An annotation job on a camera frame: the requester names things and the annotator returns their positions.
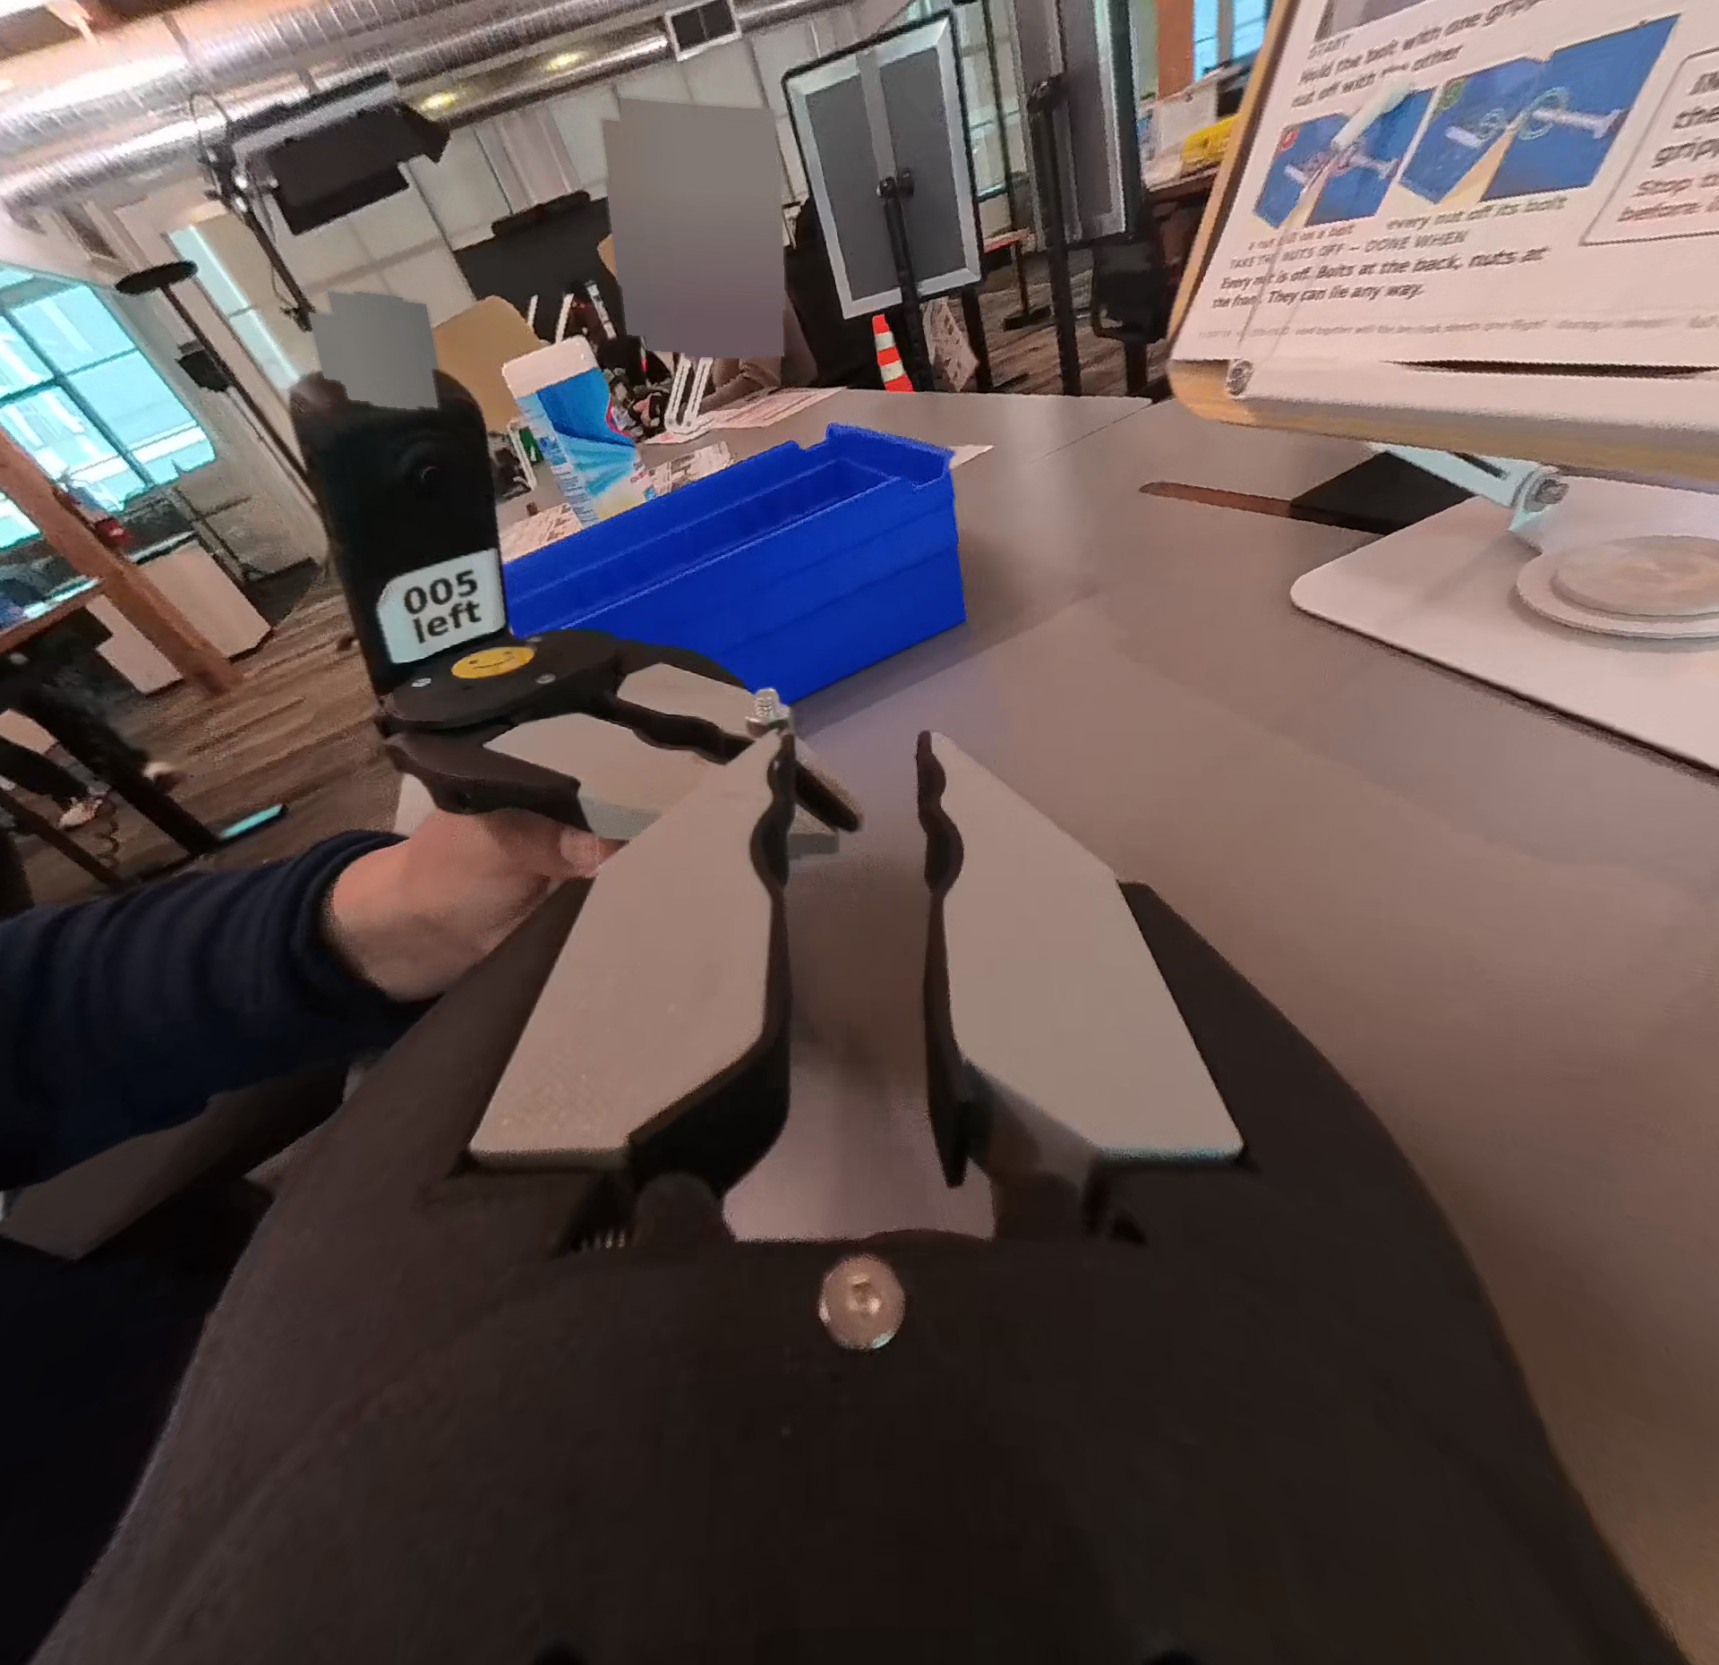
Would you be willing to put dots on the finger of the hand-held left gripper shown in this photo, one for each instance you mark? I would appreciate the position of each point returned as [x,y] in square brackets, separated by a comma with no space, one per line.
[604,778]
[691,697]

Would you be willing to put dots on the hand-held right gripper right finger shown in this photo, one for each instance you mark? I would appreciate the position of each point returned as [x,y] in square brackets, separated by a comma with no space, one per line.
[1062,1019]

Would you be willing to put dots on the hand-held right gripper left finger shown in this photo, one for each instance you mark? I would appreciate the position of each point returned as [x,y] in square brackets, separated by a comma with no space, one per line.
[644,994]

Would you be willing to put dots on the steel bolt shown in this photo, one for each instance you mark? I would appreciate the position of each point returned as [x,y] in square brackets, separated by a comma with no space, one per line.
[769,714]

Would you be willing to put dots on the blue plastic bin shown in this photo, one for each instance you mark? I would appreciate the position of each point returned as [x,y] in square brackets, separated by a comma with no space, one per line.
[806,576]

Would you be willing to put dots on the person's left forearm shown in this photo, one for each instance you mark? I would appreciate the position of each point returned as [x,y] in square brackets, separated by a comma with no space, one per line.
[161,1005]

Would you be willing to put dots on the person's left hand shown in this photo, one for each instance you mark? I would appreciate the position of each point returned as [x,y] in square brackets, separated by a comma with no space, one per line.
[444,899]

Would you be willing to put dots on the white blue wipes canister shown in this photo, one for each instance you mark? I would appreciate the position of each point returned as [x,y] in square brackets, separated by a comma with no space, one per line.
[577,415]

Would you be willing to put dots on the white cabinet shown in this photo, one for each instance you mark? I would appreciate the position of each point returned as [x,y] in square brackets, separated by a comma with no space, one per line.
[202,604]

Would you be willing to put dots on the black studio light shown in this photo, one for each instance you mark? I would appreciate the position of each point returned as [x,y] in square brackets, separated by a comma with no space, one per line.
[343,160]

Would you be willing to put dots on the orange traffic cone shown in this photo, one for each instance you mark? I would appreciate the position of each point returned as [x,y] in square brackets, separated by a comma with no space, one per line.
[889,362]

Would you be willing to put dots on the person's office chair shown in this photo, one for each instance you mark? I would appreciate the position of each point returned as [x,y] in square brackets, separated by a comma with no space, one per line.
[135,1182]

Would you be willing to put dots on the white stand with wooden board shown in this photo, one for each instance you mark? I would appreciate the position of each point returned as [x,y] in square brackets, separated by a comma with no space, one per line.
[1410,590]

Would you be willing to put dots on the grey framed panel on stand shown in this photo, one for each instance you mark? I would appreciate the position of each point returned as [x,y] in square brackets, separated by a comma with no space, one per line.
[886,160]

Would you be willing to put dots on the black pole stand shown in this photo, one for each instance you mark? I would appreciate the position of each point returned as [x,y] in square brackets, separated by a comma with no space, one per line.
[1058,241]

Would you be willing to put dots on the black office chair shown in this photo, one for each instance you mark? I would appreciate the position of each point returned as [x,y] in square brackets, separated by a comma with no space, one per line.
[1127,281]

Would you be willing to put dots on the black desk grommet cover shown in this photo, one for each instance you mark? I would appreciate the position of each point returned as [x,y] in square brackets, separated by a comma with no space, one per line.
[1396,489]

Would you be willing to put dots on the person's dark clothing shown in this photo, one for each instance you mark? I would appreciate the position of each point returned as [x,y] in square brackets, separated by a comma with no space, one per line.
[68,1423]

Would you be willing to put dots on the printed instruction sheet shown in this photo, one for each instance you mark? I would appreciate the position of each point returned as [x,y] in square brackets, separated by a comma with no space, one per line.
[1410,146]

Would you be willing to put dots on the silver ventilation duct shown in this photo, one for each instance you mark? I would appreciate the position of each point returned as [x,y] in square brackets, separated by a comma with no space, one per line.
[402,14]

